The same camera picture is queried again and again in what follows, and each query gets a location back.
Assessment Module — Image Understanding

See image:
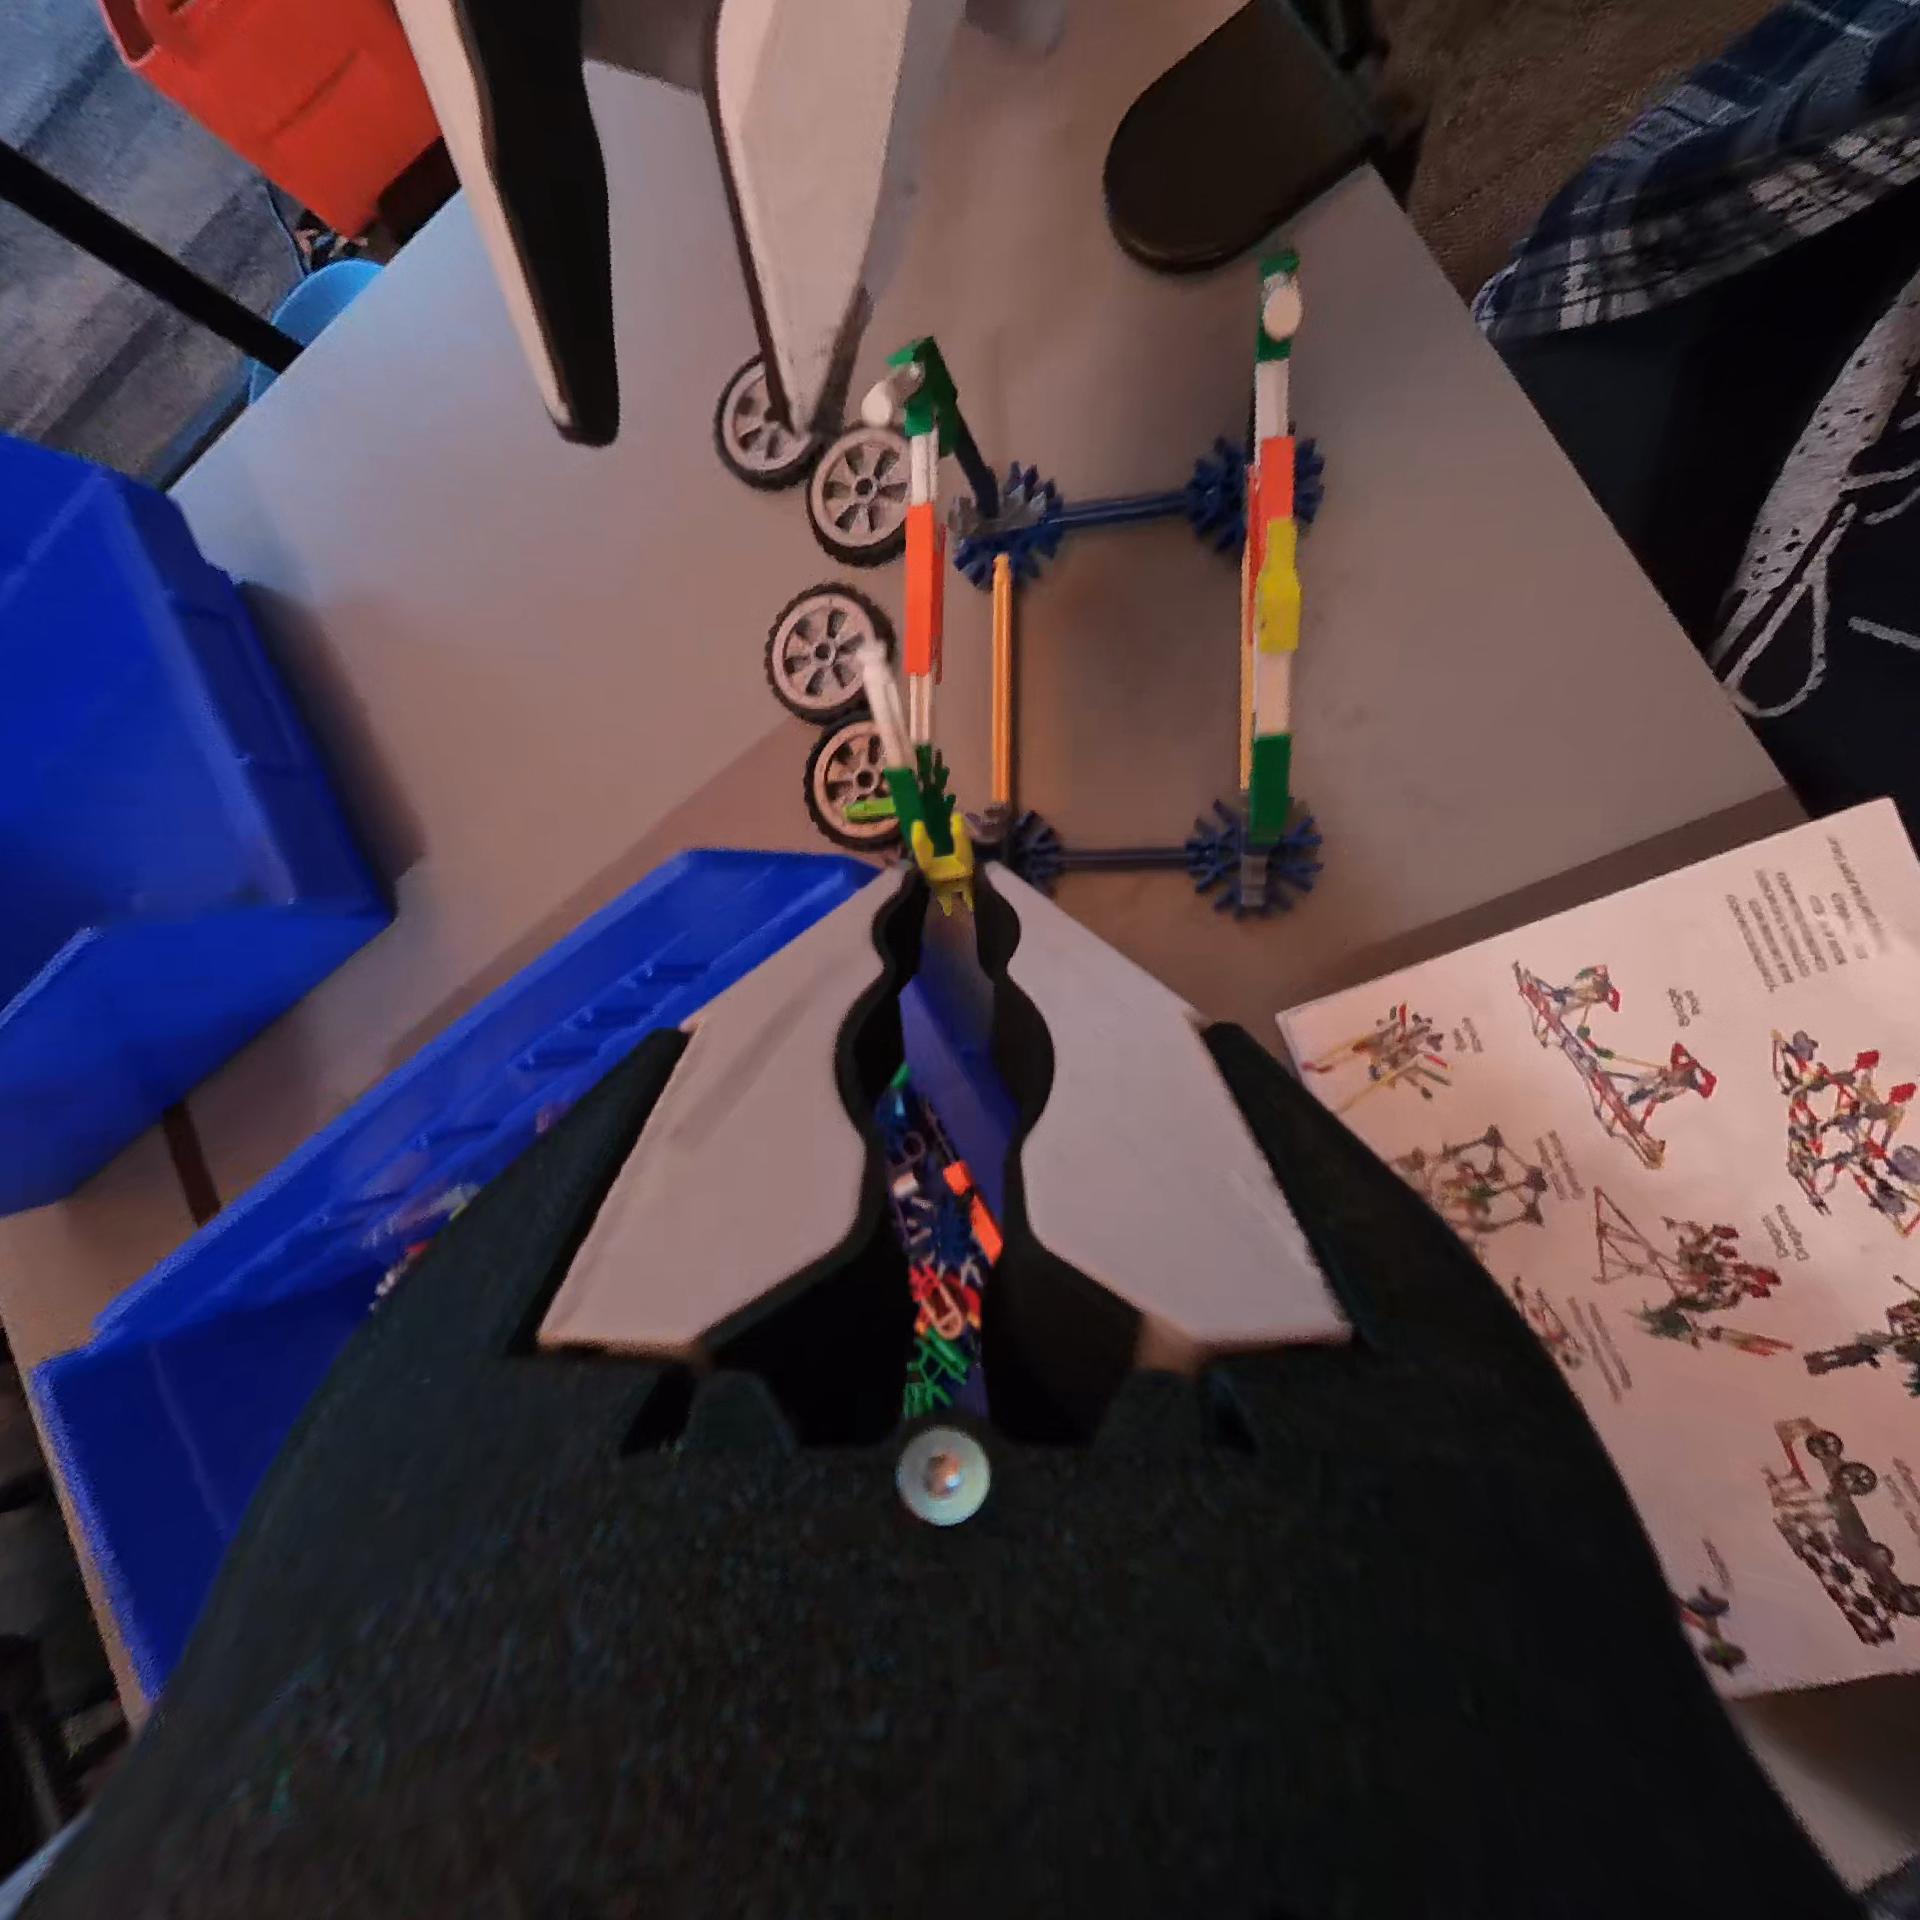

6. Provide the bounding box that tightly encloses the light blue round stool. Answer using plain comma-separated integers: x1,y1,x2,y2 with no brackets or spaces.
245,257,388,403

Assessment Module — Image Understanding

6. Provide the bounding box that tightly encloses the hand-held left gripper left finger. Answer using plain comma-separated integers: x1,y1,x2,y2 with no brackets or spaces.
532,862,924,1365

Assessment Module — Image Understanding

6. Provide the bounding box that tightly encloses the dark rounded base plate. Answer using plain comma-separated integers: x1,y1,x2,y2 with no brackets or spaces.
1101,0,1384,274

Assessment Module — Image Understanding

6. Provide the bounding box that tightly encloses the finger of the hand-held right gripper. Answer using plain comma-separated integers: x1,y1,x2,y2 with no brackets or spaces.
703,0,920,440
392,0,624,447

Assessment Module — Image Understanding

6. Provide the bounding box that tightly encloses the grey toy wheel black tyre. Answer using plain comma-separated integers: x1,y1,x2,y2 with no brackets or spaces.
711,352,828,490
766,585,887,726
801,717,920,854
804,423,920,569

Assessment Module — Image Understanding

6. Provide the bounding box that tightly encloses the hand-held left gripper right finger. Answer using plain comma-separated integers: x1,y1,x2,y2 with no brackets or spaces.
978,862,1354,1369

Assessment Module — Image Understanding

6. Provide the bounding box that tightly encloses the blue plastic bin with tag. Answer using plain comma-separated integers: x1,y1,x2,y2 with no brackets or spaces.
29,848,1021,1695

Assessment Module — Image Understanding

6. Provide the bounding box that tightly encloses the pile of colourful toy pieces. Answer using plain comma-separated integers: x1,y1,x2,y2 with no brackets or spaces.
367,1048,1007,1418

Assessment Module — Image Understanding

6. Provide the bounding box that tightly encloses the black metal bar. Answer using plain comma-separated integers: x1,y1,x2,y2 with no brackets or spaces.
0,137,305,374

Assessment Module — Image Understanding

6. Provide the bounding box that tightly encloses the toy construction frame model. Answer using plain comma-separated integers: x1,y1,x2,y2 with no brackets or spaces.
857,246,1327,921

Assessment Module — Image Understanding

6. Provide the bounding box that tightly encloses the white instruction booklet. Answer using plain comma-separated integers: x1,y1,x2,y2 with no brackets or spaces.
1274,797,1920,1701

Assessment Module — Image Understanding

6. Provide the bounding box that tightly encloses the orange plastic tote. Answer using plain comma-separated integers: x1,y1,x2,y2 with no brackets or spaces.
96,0,448,239

